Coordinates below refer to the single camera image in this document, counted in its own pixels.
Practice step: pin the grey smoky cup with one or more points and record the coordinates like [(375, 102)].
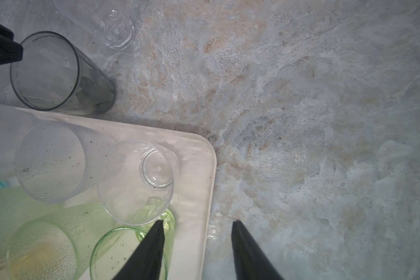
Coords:
[(54, 75)]

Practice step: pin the beige rectangular tray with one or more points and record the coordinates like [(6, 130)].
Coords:
[(191, 201)]

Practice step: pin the tall light green cup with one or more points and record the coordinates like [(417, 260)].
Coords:
[(16, 209)]

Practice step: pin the small green cup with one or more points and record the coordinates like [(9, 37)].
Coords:
[(58, 246)]

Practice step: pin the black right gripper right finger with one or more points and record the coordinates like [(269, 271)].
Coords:
[(249, 260)]

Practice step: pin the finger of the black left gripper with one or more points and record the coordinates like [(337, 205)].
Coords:
[(10, 51)]

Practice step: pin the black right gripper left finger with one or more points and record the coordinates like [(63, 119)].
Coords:
[(146, 261)]

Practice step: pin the clear cup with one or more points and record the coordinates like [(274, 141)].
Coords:
[(13, 125), (55, 160), (107, 20), (139, 181)]

